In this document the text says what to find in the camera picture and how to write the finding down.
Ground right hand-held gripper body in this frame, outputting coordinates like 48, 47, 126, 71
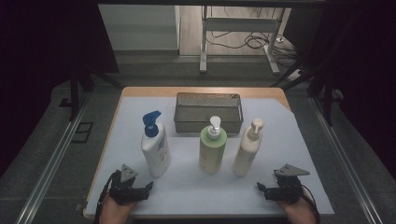
269, 163, 311, 205

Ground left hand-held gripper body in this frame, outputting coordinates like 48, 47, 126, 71
108, 163, 148, 206

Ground white bottle with blue pump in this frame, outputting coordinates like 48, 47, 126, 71
140, 110, 172, 179

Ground cream pump bottle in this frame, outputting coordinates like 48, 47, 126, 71
232, 118, 265, 177

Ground green pump bottle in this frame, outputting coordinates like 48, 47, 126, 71
198, 115, 228, 175

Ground metal mesh basket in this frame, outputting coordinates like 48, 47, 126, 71
173, 91, 245, 134

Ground person's left hand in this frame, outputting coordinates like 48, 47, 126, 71
100, 195, 138, 224

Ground person's right hand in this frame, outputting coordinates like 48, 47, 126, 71
276, 194, 318, 224

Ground pale blue table mat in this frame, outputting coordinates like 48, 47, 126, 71
84, 95, 335, 217

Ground black metal stand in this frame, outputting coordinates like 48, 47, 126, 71
68, 66, 123, 122
270, 59, 344, 127

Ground white power strip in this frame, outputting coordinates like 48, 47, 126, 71
288, 69, 304, 82

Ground white cabinet panel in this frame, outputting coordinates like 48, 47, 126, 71
98, 4, 181, 51

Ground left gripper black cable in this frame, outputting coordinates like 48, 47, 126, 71
93, 170, 121, 224

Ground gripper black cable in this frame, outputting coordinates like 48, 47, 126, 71
299, 184, 321, 224
93, 170, 121, 224

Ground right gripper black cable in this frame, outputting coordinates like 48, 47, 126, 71
299, 184, 321, 224

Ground metal floor rail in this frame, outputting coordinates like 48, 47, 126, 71
308, 96, 383, 224
14, 92, 92, 224

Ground black floor cables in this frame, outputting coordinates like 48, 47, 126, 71
206, 6, 298, 68

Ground white metal desk frame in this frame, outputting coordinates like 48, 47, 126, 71
199, 5, 287, 76

